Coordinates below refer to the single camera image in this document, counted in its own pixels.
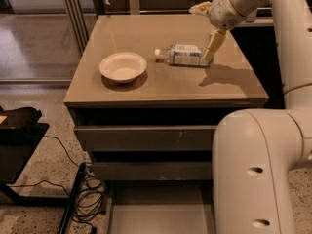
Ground tangled blue black cables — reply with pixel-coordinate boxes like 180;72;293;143
70;166;107;234

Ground grey drawer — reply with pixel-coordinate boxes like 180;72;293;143
74;125;215;152
92;162;212;181
105;181;216;234

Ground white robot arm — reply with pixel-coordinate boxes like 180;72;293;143
190;0;312;234

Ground black side table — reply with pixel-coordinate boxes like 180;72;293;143
0;123;86;234

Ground blue label plastic bottle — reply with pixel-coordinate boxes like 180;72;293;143
154;44;212;67

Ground grey bottom drawer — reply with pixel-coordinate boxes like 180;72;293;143
105;181;216;234

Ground grey top drawer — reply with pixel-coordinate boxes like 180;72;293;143
74;125;215;152

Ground grey middle drawer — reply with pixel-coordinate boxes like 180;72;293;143
92;162;212;181

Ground metal railing frame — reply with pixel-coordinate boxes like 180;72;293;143
58;0;274;56

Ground grey drawer cabinet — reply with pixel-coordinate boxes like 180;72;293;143
63;14;269;192

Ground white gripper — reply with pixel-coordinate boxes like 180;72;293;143
189;0;246;61

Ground black floor cable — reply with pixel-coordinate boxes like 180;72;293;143
9;135;81;197

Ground white paper bowl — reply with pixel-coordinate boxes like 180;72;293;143
99;52;147;83

